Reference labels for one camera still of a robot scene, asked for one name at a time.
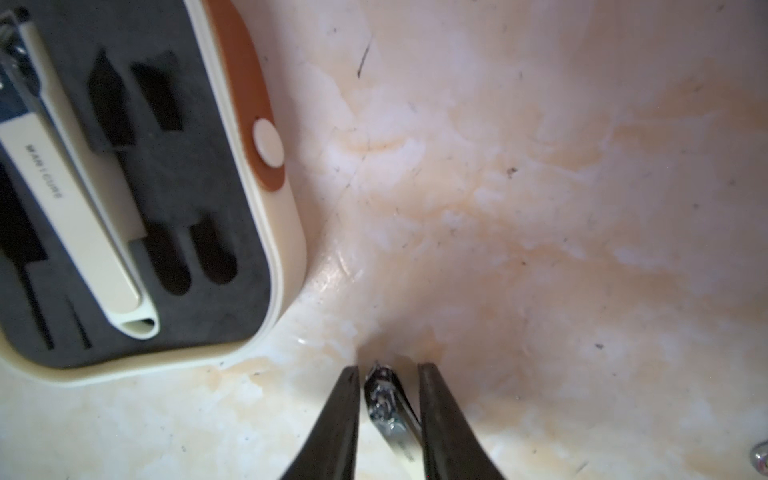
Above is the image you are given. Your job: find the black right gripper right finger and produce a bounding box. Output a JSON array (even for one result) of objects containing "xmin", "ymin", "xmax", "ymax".
[{"xmin": 418, "ymin": 363, "xmax": 504, "ymax": 480}]

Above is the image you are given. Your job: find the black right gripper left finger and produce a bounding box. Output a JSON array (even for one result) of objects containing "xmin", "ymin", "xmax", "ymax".
[{"xmin": 282, "ymin": 366, "xmax": 361, "ymax": 480}]

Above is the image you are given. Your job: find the small silver clipper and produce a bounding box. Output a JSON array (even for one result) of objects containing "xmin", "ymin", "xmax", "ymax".
[{"xmin": 363, "ymin": 363, "xmax": 423, "ymax": 467}]

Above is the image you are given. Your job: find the cream nail clipper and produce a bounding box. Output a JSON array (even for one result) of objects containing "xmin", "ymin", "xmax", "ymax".
[{"xmin": 1, "ymin": 8, "xmax": 160, "ymax": 340}]

